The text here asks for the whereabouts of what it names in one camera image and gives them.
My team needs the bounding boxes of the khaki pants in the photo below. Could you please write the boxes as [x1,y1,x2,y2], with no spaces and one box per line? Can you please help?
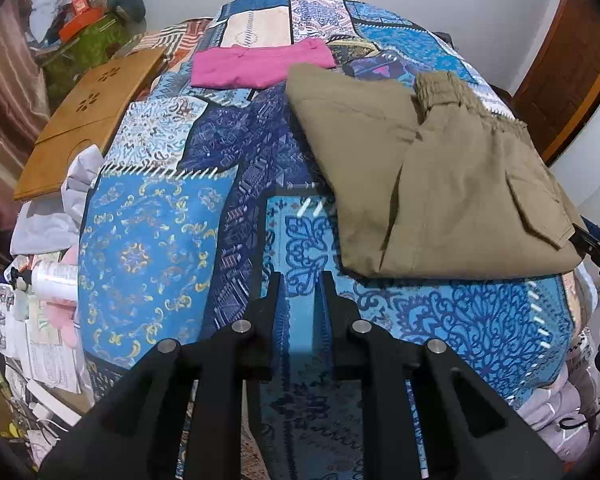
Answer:
[284,62,583,280]

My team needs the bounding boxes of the brown wooden door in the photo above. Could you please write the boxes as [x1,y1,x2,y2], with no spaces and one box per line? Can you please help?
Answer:
[511,0,600,167]

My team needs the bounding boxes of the pile of papers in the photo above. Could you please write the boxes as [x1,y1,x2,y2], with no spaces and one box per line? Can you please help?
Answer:
[0,280,93,396]

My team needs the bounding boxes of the striped brown curtain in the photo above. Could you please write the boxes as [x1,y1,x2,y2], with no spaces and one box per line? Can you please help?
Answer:
[0,0,51,231]

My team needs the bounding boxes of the striped orange white cloth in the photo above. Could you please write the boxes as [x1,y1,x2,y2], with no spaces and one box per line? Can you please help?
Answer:
[125,17,215,72]

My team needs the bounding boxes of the green basket with clutter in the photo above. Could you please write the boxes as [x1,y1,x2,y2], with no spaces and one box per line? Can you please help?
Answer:
[40,15,146,113]

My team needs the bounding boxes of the white bottle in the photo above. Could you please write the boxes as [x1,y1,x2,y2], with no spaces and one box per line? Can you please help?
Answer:
[31,259,79,302]

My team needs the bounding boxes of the wooden lap desk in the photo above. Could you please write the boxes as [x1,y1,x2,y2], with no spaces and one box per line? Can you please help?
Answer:
[13,47,167,202]

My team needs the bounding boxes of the pink cloth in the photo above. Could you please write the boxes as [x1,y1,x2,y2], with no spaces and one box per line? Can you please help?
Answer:
[42,247,83,348]

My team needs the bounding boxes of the white grey cloth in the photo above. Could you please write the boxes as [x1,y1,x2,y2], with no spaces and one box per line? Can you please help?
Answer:
[10,144,104,257]

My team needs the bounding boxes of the pink garment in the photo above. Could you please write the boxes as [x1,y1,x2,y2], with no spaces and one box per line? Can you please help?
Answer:
[190,39,338,88]

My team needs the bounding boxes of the blue patchwork blanket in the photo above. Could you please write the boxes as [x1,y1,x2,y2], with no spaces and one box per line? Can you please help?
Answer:
[77,0,581,480]

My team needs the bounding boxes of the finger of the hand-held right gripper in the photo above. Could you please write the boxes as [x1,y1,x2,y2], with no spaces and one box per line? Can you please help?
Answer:
[572,222,600,268]

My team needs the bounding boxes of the white plastic bag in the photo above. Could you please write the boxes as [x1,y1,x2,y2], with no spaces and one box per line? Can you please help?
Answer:
[30,0,81,46]

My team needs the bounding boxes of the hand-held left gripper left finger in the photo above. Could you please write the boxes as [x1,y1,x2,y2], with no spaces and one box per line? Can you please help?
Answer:
[40,272,287,480]

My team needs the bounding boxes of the orange box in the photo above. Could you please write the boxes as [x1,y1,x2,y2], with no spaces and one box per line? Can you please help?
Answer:
[57,0,103,41]

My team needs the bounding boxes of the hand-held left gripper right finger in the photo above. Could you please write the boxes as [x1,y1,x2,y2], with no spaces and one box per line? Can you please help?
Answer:
[320,270,567,480]

